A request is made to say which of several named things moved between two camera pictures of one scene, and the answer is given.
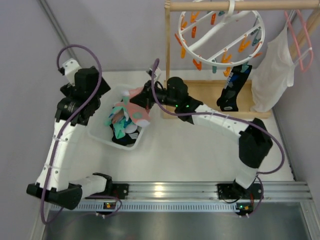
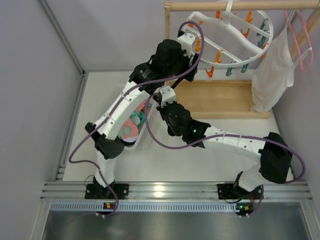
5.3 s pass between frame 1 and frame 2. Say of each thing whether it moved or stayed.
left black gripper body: moved
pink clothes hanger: stayed
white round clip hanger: moved
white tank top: stayed
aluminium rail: stayed
